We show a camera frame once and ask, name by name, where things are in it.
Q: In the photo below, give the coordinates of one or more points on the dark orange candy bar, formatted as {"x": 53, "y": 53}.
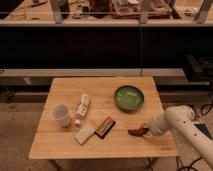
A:
{"x": 105, "y": 127}

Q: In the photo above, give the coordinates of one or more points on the clear plastic measuring cup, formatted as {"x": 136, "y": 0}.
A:
{"x": 61, "y": 114}

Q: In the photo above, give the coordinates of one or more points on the black box at right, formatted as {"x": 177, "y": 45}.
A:
{"x": 198, "y": 69}

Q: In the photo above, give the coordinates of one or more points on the blue foot pedal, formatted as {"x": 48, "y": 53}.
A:
{"x": 204, "y": 130}

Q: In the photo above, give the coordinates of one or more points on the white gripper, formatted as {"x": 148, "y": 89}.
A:
{"x": 156, "y": 126}

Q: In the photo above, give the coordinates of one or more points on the wooden folding table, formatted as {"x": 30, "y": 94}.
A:
{"x": 54, "y": 142}

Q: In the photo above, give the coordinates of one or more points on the green ceramic bowl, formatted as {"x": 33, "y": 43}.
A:
{"x": 128, "y": 98}

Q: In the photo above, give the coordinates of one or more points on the white rectangular sponge block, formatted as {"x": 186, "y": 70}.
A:
{"x": 84, "y": 133}

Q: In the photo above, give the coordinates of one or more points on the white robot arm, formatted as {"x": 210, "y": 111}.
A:
{"x": 181, "y": 118}

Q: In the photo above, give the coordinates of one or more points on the long wooden workbench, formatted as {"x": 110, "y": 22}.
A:
{"x": 106, "y": 13}

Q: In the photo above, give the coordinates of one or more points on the white tube bottle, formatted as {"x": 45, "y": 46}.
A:
{"x": 82, "y": 109}

